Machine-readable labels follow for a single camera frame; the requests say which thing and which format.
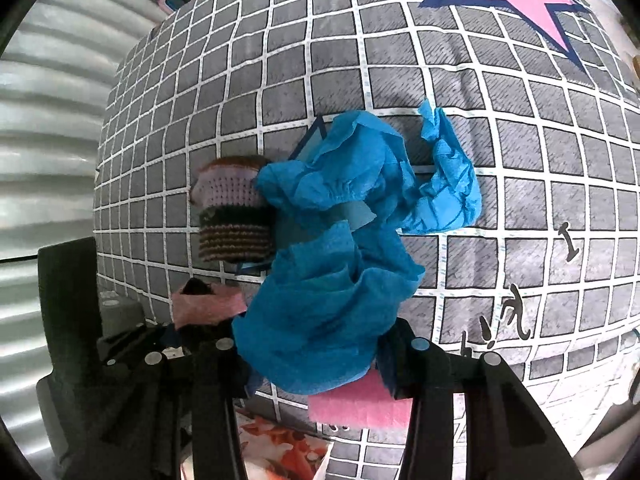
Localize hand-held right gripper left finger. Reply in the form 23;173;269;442
100;337;253;480

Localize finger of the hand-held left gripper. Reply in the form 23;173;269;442
180;277;216;298

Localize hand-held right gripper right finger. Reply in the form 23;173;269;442
377;320;587;480

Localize pink sponge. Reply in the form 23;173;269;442
170;282;247;327
307;370;414;432

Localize blue crepe paper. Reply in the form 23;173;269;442
232;97;484;397

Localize striped crocheted cup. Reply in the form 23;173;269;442
190;156;277;262

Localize white and orange tissue pack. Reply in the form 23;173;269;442
234;409;332;480

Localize pale green curtain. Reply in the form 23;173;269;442
0;0;166;351

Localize grey checkered blanket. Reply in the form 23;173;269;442
92;0;640;466

